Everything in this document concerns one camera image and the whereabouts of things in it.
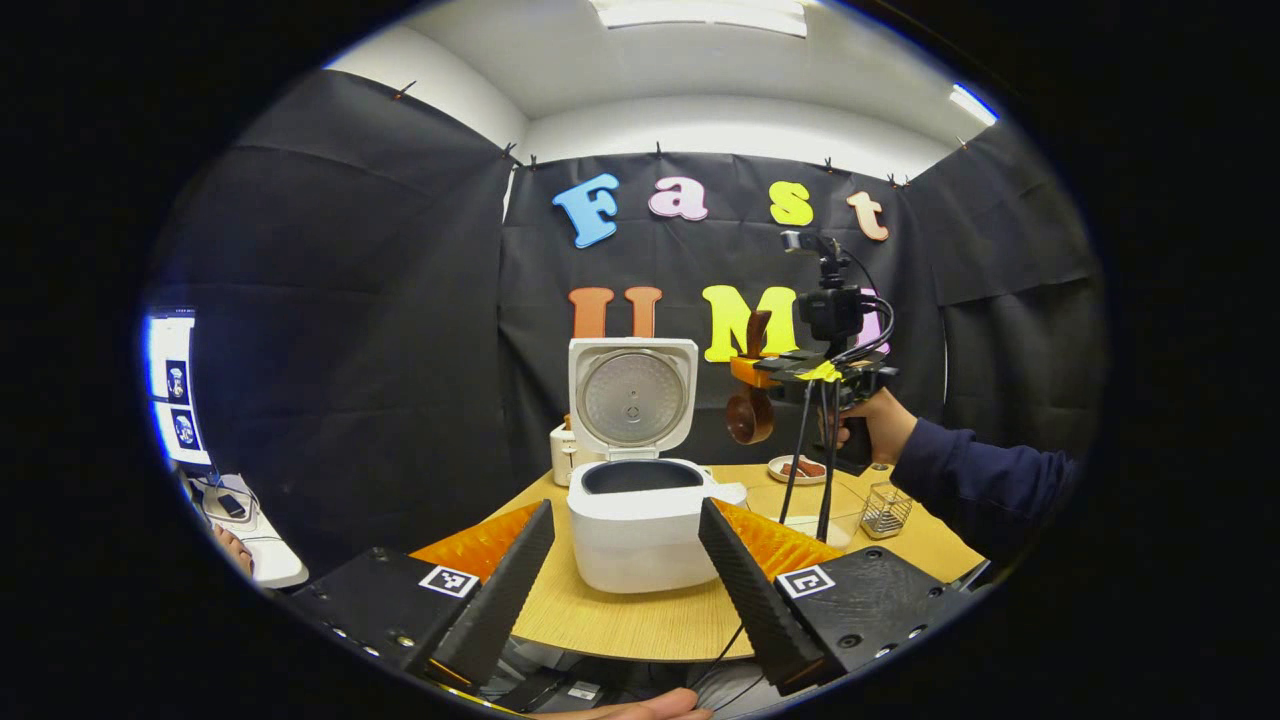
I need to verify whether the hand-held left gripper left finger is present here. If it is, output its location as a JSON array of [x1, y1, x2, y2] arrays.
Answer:
[[290, 499, 557, 691]]

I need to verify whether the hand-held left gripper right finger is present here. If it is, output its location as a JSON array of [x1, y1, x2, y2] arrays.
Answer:
[[697, 497, 976, 698]]

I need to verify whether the brown wooden spoon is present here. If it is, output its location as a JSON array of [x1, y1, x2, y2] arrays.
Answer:
[[726, 309, 777, 447]]

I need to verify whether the white rice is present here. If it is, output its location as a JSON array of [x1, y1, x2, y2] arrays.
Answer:
[[785, 515, 856, 548]]

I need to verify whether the white rice cooker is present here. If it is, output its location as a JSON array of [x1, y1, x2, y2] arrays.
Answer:
[[566, 336, 749, 595]]

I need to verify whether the metal wire chopstick holder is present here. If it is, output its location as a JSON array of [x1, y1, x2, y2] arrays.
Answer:
[[859, 482, 914, 541]]

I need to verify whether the white round plate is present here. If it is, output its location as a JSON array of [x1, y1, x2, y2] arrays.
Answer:
[[767, 455, 829, 487]]

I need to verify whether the clear plastic tray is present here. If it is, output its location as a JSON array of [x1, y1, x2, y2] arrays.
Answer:
[[745, 478, 869, 549]]

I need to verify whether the white toaster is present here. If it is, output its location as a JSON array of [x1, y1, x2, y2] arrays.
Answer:
[[549, 415, 601, 488]]

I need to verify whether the white side table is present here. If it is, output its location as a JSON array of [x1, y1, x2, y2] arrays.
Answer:
[[185, 470, 311, 591]]

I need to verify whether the ceiling light panel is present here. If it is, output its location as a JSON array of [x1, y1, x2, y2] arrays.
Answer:
[[948, 83, 1001, 127], [590, 0, 809, 39]]

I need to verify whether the black backdrop cloth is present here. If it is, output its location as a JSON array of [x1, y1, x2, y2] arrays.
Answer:
[[150, 68, 1106, 581]]

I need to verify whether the computer monitor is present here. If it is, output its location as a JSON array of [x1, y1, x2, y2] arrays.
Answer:
[[147, 308, 213, 471]]

